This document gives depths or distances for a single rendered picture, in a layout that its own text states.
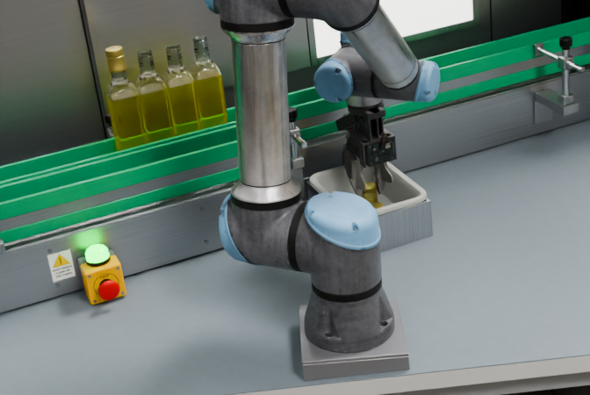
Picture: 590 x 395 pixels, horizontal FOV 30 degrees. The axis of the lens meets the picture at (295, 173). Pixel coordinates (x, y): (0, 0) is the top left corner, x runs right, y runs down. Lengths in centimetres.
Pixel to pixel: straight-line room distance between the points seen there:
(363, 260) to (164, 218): 53
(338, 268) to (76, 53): 83
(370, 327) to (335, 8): 52
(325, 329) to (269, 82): 42
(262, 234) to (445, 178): 72
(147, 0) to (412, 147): 65
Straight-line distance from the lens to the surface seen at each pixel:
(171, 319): 203
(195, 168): 215
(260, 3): 167
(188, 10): 232
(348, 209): 175
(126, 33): 230
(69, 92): 234
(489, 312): 195
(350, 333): 179
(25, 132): 235
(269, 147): 175
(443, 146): 246
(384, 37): 178
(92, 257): 208
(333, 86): 200
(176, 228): 216
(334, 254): 174
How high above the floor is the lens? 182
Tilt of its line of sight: 26 degrees down
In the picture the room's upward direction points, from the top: 7 degrees counter-clockwise
